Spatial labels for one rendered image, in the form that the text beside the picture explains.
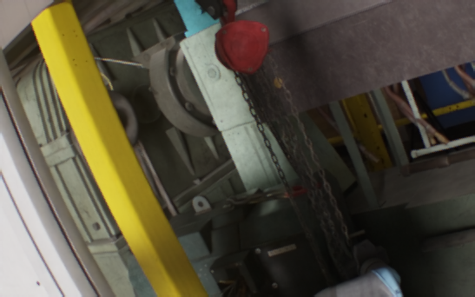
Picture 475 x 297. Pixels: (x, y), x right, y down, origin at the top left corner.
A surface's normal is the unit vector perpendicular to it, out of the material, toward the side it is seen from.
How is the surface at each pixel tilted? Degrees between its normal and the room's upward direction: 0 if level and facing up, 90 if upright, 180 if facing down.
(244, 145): 90
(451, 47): 90
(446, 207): 90
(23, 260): 90
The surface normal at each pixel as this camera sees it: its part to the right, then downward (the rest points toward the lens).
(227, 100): -0.58, 0.40
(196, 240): -0.30, 0.31
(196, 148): 0.70, -0.20
